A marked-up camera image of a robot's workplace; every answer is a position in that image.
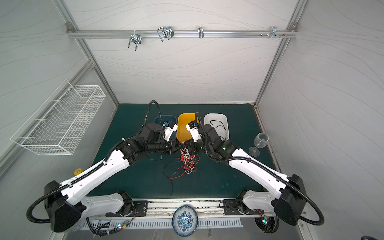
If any black cable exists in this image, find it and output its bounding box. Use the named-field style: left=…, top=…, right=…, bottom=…
left=162, top=157, right=181, bottom=198
left=209, top=119, right=228, bottom=141

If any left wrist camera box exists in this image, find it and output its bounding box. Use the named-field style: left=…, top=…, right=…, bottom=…
left=163, top=121, right=178, bottom=142

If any yellow plastic bin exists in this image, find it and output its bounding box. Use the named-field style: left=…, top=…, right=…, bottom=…
left=177, top=113, right=195, bottom=144

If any metal crossbar rail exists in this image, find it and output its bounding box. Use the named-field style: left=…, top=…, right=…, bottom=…
left=67, top=29, right=299, bottom=39

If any blue plastic bin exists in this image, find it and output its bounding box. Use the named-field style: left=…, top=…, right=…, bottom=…
left=154, top=115, right=177, bottom=133

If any white plastic bin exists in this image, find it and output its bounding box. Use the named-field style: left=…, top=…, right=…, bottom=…
left=204, top=113, right=230, bottom=141

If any red cable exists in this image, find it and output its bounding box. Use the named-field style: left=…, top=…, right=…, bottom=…
left=169, top=146, right=201, bottom=180

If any white wire basket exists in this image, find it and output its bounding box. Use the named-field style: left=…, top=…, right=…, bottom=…
left=10, top=80, right=106, bottom=156

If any white cable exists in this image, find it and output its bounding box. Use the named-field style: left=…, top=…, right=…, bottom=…
left=180, top=148, right=196, bottom=174

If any clear measuring cup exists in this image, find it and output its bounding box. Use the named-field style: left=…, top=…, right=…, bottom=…
left=254, top=133, right=269, bottom=149

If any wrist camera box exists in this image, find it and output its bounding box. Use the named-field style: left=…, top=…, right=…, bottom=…
left=163, top=121, right=178, bottom=142
left=186, top=120, right=202, bottom=143

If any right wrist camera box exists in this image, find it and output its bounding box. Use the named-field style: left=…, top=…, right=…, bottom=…
left=186, top=120, right=202, bottom=143

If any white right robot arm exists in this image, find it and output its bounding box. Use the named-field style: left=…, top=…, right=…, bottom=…
left=186, top=113, right=325, bottom=226

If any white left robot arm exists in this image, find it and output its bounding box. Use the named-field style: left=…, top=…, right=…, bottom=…
left=26, top=120, right=180, bottom=233

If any clear plastic lid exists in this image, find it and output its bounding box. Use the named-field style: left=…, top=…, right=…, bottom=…
left=249, top=147, right=260, bottom=157

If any blue white patterned plate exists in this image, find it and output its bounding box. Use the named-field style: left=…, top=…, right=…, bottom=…
left=172, top=205, right=199, bottom=237

